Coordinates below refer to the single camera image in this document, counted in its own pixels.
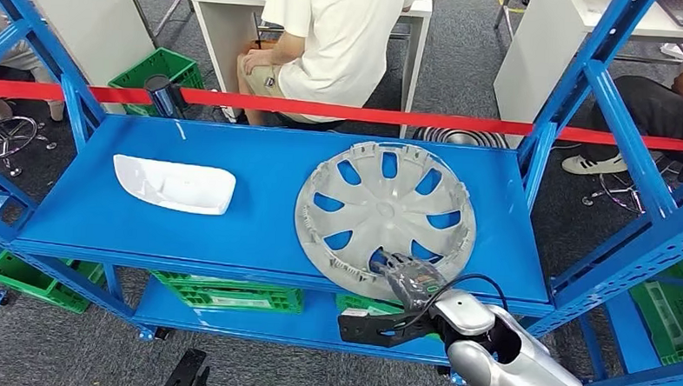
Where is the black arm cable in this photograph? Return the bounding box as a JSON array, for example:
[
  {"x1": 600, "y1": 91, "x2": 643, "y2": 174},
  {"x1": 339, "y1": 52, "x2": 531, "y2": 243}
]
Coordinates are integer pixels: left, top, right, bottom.
[{"x1": 407, "y1": 270, "x2": 512, "y2": 336}]

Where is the person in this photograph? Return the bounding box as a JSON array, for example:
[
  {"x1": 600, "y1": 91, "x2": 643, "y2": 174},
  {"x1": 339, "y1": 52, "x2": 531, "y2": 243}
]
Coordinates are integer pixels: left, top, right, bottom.
[
  {"x1": 560, "y1": 54, "x2": 683, "y2": 180},
  {"x1": 0, "y1": 1, "x2": 71, "y2": 123},
  {"x1": 233, "y1": 0, "x2": 417, "y2": 133}
]

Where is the black chrome barrier post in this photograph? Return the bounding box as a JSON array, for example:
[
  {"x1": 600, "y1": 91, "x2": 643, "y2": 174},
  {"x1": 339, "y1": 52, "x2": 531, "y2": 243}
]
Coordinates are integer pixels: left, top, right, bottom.
[{"x1": 143, "y1": 73, "x2": 189, "y2": 120}]

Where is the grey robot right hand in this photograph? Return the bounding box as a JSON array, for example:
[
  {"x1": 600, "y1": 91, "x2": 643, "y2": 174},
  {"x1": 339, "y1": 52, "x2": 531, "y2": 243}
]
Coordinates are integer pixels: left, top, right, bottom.
[{"x1": 368, "y1": 250, "x2": 449, "y2": 312}]

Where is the swivel chair chrome base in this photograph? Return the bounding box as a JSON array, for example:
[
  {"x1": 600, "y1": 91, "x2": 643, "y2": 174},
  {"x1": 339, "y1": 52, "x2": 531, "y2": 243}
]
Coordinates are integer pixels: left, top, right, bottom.
[
  {"x1": 0, "y1": 115, "x2": 58, "y2": 181},
  {"x1": 582, "y1": 164, "x2": 683, "y2": 218}
]

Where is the silver plastic wheel hubcap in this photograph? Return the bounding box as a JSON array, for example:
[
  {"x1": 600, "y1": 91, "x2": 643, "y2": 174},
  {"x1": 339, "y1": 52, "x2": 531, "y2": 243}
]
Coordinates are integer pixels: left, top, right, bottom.
[{"x1": 290, "y1": 137, "x2": 482, "y2": 307}]

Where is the red barrier belt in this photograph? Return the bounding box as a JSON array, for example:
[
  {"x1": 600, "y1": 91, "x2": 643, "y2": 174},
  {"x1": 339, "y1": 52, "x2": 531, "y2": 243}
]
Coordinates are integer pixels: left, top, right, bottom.
[{"x1": 0, "y1": 78, "x2": 683, "y2": 154}]

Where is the ribbed round grey base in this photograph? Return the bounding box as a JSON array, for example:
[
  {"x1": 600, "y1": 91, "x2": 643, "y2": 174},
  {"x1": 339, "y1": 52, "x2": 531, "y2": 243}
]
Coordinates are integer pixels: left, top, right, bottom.
[{"x1": 413, "y1": 125, "x2": 509, "y2": 149}]

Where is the white plastic mirror cover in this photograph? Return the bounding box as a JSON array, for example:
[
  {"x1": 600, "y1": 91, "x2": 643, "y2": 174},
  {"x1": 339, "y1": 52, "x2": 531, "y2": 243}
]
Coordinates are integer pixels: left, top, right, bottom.
[{"x1": 110, "y1": 153, "x2": 238, "y2": 217}]

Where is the white desk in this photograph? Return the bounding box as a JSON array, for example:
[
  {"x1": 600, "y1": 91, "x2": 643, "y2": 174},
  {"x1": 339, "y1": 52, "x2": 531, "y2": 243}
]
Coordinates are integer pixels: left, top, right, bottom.
[
  {"x1": 0, "y1": 0, "x2": 157, "y2": 115},
  {"x1": 183, "y1": 0, "x2": 434, "y2": 140},
  {"x1": 489, "y1": 0, "x2": 683, "y2": 156}
]

